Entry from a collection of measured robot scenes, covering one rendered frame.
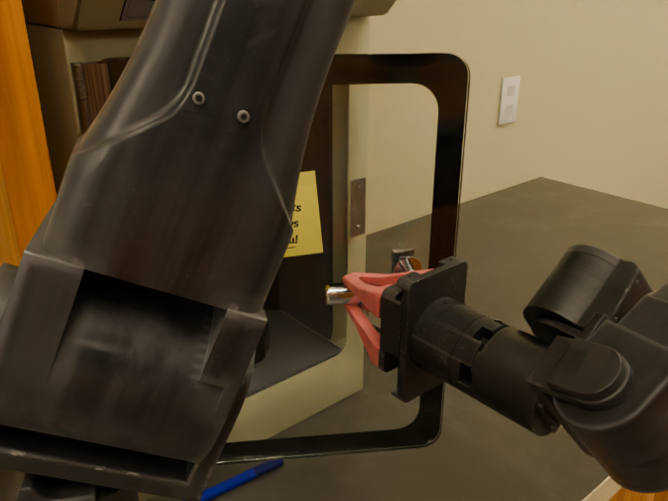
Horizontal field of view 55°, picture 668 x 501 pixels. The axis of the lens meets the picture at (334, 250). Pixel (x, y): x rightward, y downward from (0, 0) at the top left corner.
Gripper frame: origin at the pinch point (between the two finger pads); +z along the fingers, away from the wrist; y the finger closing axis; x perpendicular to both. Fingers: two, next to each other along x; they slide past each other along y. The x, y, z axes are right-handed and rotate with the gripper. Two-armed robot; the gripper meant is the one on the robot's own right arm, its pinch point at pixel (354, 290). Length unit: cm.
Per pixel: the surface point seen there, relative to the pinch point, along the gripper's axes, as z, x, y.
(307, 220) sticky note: 5.2, 0.9, 5.2
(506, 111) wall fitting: 58, -104, -7
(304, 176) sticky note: 5.3, 1.0, 9.1
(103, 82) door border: 13.7, 13.8, 17.2
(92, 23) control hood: 12.8, 14.4, 21.5
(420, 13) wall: 59, -72, 17
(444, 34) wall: 59, -80, 13
